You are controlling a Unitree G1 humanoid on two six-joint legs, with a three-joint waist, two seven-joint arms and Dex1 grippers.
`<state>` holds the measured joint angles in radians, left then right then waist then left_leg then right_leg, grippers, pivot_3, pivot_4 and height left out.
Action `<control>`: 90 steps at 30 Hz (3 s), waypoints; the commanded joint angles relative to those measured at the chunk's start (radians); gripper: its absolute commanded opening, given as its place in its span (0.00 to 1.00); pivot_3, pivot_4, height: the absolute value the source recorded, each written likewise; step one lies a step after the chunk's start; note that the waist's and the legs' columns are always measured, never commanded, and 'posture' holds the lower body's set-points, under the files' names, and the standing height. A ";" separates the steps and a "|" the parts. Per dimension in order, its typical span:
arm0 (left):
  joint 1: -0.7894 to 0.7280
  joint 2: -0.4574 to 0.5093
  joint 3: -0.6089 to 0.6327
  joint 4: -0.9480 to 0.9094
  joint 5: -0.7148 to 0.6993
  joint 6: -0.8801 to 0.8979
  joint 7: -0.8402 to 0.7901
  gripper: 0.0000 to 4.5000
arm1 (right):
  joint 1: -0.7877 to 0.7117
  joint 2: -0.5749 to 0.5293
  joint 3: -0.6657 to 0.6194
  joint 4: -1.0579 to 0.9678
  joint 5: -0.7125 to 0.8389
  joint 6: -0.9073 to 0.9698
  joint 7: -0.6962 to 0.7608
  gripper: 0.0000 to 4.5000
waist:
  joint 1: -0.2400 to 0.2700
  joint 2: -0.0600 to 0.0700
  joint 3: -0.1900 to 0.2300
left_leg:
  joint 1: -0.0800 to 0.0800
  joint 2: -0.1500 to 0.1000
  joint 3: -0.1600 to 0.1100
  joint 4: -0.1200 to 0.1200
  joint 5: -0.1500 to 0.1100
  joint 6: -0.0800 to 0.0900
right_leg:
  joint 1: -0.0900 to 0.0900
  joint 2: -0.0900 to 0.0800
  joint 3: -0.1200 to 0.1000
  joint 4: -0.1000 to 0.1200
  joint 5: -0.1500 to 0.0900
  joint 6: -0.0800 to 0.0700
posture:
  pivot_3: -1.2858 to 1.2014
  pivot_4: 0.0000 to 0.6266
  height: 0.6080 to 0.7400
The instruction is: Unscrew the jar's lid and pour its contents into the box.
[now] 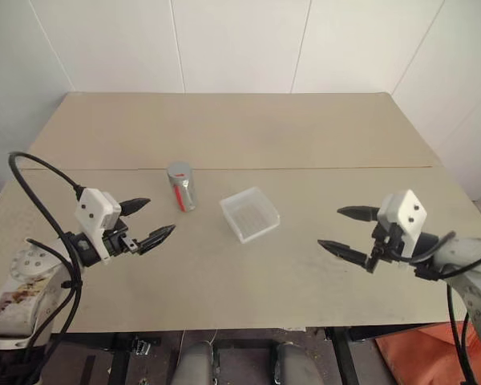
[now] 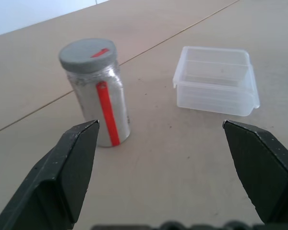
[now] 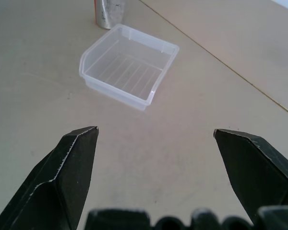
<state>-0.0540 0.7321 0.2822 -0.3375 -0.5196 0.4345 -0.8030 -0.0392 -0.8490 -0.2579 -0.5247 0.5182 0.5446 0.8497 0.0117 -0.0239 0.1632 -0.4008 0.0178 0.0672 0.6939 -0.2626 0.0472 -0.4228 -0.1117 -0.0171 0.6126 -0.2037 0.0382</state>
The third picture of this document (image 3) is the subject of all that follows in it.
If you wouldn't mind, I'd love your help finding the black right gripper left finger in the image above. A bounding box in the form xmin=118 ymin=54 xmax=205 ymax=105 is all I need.
xmin=0 ymin=126 xmax=100 ymax=230

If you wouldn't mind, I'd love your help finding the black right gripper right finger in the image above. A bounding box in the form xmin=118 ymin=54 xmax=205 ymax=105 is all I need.
xmin=213 ymin=128 xmax=288 ymax=226

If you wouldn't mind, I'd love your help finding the silver metal can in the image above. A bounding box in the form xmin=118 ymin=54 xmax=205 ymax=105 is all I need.
xmin=95 ymin=0 xmax=127 ymax=30

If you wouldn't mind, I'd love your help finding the clear plastic bin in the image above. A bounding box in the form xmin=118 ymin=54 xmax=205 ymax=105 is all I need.
xmin=79 ymin=23 xmax=180 ymax=112

